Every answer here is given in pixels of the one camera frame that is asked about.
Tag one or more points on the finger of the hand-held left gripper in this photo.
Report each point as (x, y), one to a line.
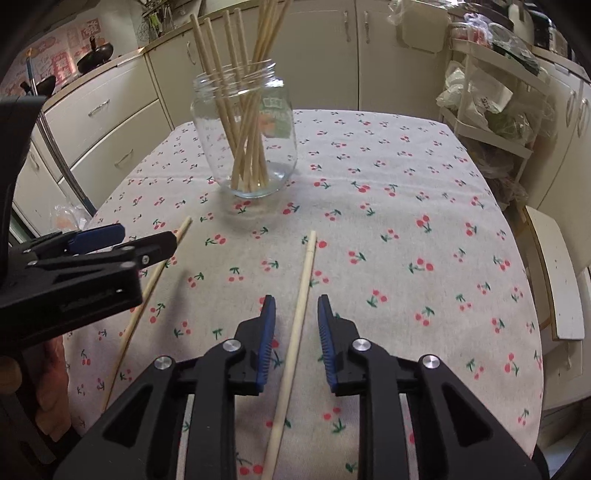
(97, 236)
(152, 247)

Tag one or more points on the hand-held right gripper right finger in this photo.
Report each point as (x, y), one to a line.
(325, 341)

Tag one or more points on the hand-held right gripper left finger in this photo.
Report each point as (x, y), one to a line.
(268, 341)

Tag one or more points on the light wooden chopstick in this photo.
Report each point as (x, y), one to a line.
(184, 227)
(303, 286)

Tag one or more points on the bunch of wooden chopsticks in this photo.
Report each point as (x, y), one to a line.
(251, 138)

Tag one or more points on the clear glass jar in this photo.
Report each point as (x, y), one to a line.
(277, 152)

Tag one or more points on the person's left hand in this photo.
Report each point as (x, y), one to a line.
(53, 387)

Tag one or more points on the clear plastic bag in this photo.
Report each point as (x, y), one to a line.
(69, 218)

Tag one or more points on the cherry print tablecloth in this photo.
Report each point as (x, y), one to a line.
(392, 230)

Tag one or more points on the cream kitchen base cabinets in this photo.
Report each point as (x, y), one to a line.
(138, 92)

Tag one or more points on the black frying pan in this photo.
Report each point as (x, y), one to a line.
(41, 86)

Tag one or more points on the black wok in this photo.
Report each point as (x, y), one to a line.
(94, 57)

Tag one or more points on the kitchen utensil rack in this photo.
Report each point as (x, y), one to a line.
(159, 16)

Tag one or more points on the white wooden stool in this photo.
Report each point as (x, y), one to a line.
(558, 277)

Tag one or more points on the white trolley cart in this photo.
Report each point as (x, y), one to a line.
(508, 138)

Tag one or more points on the white plastic bag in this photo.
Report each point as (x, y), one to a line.
(466, 97)

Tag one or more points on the cream tall cabinet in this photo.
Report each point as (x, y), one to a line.
(568, 129)

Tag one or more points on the white hanging waste bin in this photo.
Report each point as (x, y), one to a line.
(422, 27)

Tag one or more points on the black countertop appliance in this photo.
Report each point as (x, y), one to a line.
(547, 30)

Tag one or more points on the red patterned wall stickers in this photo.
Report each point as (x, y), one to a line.
(55, 50)

